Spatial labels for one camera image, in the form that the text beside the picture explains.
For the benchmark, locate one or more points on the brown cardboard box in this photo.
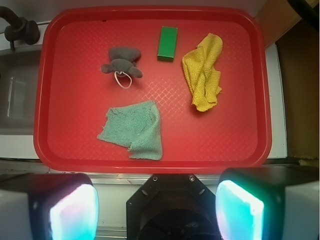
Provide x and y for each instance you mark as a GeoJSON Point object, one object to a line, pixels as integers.
{"type": "Point", "coordinates": [293, 26]}

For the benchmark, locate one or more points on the dark sink faucet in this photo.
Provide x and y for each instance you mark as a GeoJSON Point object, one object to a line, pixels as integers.
{"type": "Point", "coordinates": [19, 28]}

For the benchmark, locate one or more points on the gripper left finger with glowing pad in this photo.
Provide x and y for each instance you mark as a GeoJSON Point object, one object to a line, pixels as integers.
{"type": "Point", "coordinates": [59, 206]}

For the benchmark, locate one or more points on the stainless steel sink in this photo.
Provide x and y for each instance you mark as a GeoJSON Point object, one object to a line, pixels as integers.
{"type": "Point", "coordinates": [19, 72]}

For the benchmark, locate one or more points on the yellow knitted cloth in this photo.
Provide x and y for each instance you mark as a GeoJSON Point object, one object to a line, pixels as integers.
{"type": "Point", "coordinates": [202, 78]}

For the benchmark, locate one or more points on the teal knitted cloth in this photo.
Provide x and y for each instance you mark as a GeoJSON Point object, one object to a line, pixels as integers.
{"type": "Point", "coordinates": [136, 127]}

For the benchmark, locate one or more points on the gray plush animal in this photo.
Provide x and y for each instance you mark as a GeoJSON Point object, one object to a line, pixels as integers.
{"type": "Point", "coordinates": [123, 64]}

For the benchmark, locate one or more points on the red plastic tray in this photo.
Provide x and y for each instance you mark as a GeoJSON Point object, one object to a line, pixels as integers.
{"type": "Point", "coordinates": [152, 90]}

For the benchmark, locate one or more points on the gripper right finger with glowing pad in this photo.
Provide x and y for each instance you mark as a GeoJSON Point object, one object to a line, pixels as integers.
{"type": "Point", "coordinates": [269, 203]}

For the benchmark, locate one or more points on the green rectangular block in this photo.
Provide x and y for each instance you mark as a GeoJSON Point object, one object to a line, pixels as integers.
{"type": "Point", "coordinates": [167, 44]}

